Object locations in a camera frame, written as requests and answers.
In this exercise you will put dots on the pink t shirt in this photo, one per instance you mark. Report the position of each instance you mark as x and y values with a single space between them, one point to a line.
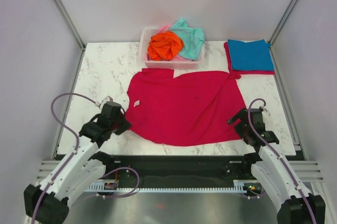
163 28

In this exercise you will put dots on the left aluminium frame post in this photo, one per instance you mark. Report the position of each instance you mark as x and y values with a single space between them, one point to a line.
69 23

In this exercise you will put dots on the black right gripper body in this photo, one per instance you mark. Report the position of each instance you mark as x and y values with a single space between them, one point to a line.
242 128

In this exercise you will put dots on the folded red t shirt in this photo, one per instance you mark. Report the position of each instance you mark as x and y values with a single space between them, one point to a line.
239 72

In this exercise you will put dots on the folded blue t shirt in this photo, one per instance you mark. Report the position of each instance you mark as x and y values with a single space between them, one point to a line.
250 56

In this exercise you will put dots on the white cable duct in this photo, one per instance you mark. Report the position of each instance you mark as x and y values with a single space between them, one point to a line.
103 187

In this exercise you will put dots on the pink plastic laundry basket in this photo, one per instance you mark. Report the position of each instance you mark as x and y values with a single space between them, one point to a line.
176 63

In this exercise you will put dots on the aluminium frame post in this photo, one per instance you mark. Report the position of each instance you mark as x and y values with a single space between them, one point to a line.
282 22
69 23

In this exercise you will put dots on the orange t shirt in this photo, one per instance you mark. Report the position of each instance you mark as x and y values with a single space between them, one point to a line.
164 46

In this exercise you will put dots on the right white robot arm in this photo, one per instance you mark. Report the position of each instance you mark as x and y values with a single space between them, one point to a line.
293 200

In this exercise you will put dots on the right aluminium frame post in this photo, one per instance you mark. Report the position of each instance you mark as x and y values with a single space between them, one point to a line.
282 22

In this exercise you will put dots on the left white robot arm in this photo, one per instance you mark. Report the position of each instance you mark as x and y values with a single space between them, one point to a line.
51 199

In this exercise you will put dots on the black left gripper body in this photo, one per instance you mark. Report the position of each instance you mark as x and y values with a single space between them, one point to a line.
120 125

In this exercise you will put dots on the crimson red t shirt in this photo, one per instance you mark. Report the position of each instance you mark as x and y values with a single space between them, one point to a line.
186 110

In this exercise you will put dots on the teal t shirt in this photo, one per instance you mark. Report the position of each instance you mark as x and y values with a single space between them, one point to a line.
192 37

